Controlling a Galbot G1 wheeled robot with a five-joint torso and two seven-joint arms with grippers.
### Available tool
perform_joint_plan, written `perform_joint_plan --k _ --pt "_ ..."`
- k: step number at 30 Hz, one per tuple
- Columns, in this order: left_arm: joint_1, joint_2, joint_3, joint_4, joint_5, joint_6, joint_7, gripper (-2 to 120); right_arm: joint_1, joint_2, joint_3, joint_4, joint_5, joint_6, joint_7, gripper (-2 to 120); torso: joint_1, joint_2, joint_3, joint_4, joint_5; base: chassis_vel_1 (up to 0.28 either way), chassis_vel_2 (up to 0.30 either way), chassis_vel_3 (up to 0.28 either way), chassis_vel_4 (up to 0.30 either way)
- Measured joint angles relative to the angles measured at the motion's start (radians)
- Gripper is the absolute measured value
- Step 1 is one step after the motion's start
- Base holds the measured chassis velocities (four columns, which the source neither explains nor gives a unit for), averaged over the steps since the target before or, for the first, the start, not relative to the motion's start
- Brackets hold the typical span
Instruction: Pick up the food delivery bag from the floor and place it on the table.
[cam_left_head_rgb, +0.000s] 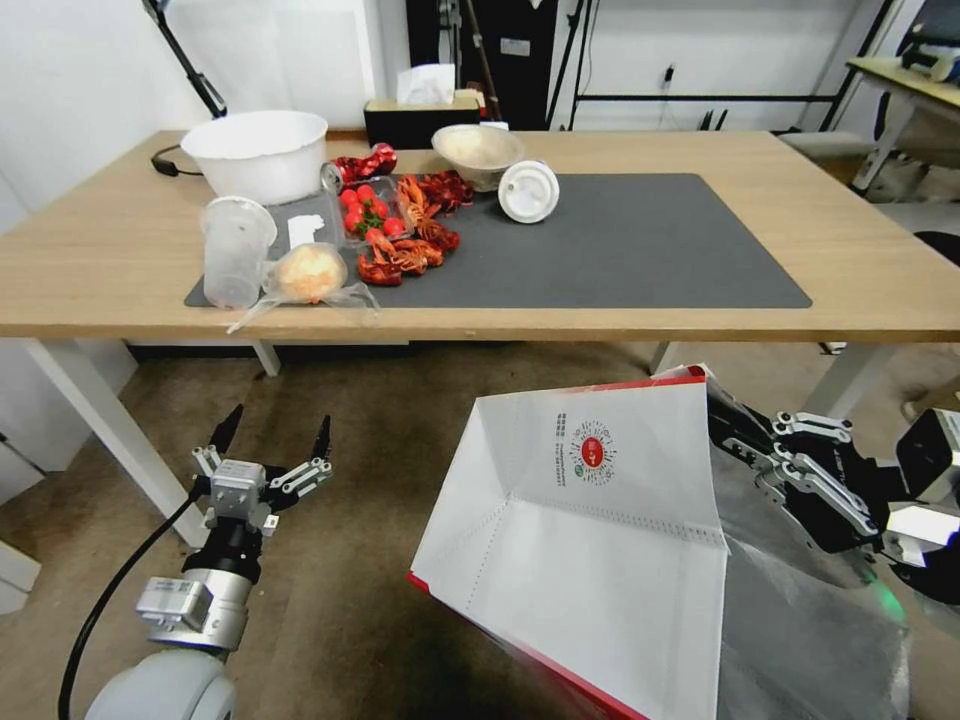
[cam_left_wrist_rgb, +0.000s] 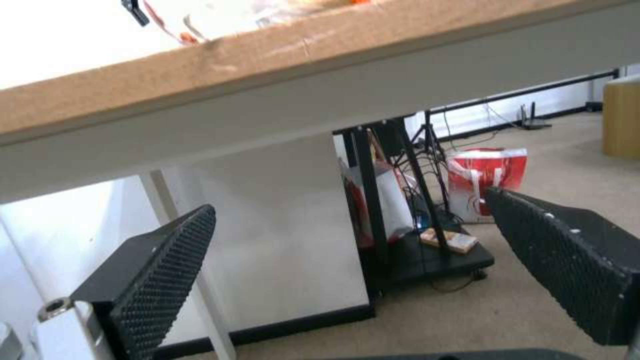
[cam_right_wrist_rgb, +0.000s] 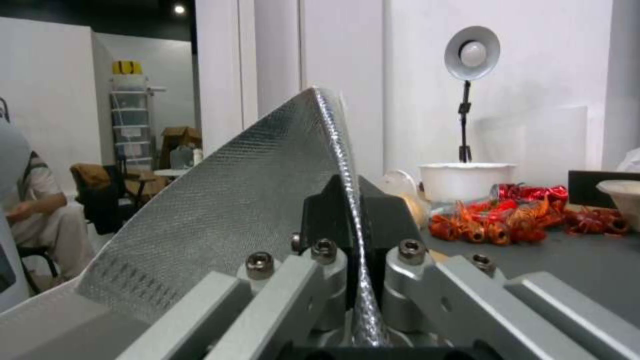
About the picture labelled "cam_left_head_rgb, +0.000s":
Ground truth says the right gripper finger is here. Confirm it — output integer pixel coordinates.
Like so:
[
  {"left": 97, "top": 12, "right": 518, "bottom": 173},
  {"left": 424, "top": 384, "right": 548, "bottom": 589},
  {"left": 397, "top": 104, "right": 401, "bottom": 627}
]
[
  {"left": 710, "top": 424, "right": 882, "bottom": 539},
  {"left": 708, "top": 389, "right": 856, "bottom": 447}
]

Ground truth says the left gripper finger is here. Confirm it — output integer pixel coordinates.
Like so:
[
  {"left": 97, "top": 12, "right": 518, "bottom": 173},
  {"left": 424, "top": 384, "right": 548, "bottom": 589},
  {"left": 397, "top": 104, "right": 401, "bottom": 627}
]
[
  {"left": 191, "top": 404, "right": 246, "bottom": 481},
  {"left": 267, "top": 414, "right": 334, "bottom": 503}
]

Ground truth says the white red food delivery bag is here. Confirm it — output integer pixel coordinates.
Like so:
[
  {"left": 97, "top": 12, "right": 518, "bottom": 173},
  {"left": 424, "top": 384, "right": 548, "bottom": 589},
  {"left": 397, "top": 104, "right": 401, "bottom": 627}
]
[{"left": 407, "top": 365, "right": 913, "bottom": 720}]

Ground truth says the clear bag with bun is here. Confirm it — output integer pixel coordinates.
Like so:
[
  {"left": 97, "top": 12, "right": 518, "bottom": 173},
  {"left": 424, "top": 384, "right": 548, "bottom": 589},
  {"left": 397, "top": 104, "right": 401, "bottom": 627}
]
[{"left": 227, "top": 241, "right": 382, "bottom": 335}]

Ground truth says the clear plastic cup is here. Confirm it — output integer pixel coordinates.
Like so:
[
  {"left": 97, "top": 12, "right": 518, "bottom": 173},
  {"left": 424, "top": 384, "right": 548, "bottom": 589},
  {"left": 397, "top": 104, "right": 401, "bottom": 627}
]
[{"left": 199, "top": 195, "right": 279, "bottom": 311}]

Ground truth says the red crayfish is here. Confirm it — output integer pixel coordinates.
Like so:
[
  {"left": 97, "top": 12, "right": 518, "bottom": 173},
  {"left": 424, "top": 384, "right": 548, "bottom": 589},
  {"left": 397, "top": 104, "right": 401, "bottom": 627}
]
[
  {"left": 397, "top": 170, "right": 475, "bottom": 219},
  {"left": 357, "top": 228, "right": 406, "bottom": 287},
  {"left": 391, "top": 238, "right": 446, "bottom": 277},
  {"left": 408, "top": 215, "right": 463, "bottom": 255}
]

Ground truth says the black chair seat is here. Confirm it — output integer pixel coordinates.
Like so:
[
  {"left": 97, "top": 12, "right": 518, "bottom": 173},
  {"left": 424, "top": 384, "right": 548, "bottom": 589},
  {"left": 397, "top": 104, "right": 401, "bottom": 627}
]
[{"left": 913, "top": 230, "right": 960, "bottom": 268}]

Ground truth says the clear container with white label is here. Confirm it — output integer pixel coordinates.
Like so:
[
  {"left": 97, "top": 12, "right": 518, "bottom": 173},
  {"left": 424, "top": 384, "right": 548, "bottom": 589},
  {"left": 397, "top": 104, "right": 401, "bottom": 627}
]
[{"left": 258, "top": 191, "right": 348, "bottom": 253}]

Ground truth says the dark grey desk mat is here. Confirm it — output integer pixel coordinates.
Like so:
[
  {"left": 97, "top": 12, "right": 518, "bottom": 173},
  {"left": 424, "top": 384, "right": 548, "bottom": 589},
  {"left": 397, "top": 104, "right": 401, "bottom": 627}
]
[{"left": 183, "top": 173, "right": 814, "bottom": 310}]

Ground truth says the clear box of cherry tomatoes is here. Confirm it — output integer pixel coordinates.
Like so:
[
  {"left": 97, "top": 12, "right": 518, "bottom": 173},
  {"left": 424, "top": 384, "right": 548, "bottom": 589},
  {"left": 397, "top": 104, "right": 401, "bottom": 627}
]
[{"left": 335, "top": 179, "right": 414, "bottom": 245}]

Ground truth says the large white plastic bowl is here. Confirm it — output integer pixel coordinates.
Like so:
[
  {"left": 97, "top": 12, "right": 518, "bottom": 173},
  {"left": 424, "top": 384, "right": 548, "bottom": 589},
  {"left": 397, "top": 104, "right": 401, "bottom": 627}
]
[{"left": 179, "top": 110, "right": 330, "bottom": 208}]

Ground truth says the red soda can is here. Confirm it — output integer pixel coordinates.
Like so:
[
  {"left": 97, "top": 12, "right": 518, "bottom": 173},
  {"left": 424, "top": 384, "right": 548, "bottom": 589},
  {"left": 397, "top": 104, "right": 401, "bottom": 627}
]
[{"left": 320, "top": 142, "right": 399, "bottom": 193}]

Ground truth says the wooden table with white legs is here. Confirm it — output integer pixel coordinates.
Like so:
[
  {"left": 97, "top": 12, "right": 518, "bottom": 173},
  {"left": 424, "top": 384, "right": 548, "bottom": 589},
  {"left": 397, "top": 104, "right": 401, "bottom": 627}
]
[{"left": 0, "top": 128, "right": 960, "bottom": 549}]

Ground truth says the round white lid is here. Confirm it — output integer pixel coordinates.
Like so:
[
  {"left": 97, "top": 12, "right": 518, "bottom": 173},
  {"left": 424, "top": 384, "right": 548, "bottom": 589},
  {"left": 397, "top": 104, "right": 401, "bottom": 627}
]
[{"left": 497, "top": 159, "right": 562, "bottom": 225}]

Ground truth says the pale side desk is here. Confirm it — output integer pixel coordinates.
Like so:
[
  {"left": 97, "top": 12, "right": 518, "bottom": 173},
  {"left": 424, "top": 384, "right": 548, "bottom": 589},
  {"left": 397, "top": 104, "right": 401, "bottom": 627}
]
[{"left": 845, "top": 56, "right": 960, "bottom": 193}]

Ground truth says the clear plastic bowl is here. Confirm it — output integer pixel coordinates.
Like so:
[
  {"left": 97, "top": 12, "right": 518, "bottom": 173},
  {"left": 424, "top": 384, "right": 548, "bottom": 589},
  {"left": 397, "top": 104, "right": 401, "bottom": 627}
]
[{"left": 431, "top": 123, "right": 526, "bottom": 193}]

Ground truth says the black tissue box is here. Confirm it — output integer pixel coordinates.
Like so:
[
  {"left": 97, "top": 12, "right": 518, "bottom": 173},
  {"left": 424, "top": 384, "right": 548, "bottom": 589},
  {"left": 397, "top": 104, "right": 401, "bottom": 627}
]
[{"left": 363, "top": 88, "right": 483, "bottom": 150}]

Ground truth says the device on side desk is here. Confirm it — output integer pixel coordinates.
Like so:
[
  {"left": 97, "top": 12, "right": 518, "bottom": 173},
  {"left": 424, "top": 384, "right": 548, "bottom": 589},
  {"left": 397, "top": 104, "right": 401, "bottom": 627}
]
[{"left": 899, "top": 22, "right": 960, "bottom": 80}]

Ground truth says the white tissue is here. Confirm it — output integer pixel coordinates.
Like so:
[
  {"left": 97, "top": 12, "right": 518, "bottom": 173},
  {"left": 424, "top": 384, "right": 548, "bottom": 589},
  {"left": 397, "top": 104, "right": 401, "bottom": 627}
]
[{"left": 395, "top": 63, "right": 457, "bottom": 106}]

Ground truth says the black cabinet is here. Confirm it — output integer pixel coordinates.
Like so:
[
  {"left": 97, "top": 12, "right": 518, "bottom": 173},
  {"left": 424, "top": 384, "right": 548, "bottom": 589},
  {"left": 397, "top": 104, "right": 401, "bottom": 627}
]
[{"left": 407, "top": 0, "right": 560, "bottom": 135}]

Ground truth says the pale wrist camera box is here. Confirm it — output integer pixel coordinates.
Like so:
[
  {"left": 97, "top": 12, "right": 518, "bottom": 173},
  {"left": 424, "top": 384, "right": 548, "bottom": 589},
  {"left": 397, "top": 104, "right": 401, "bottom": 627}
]
[{"left": 208, "top": 458, "right": 269, "bottom": 528}]

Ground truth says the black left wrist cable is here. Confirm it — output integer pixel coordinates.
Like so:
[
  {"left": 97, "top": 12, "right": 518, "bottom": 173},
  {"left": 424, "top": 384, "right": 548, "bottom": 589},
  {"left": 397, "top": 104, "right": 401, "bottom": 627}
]
[{"left": 58, "top": 479, "right": 211, "bottom": 720}]

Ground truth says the black power cable with switch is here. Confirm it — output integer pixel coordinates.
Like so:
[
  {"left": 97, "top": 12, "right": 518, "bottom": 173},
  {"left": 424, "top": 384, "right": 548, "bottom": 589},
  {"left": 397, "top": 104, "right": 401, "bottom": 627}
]
[{"left": 152, "top": 146, "right": 205, "bottom": 178}]

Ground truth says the black metal frame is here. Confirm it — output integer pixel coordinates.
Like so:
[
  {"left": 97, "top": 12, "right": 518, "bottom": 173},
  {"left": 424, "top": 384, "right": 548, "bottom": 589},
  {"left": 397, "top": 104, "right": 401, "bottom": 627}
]
[{"left": 545, "top": 0, "right": 898, "bottom": 133}]

